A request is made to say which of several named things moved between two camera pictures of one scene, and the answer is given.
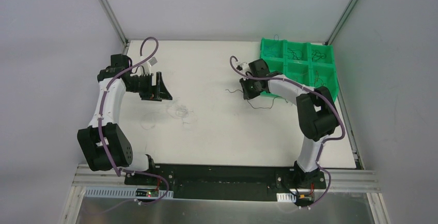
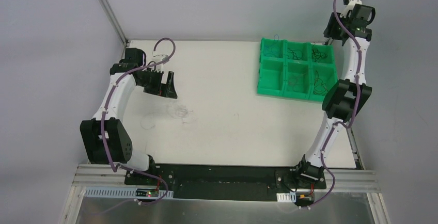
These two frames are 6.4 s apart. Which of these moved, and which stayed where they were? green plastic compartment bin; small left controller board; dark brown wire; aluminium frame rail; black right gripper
Moved: black right gripper
Stayed: small left controller board; aluminium frame rail; dark brown wire; green plastic compartment bin
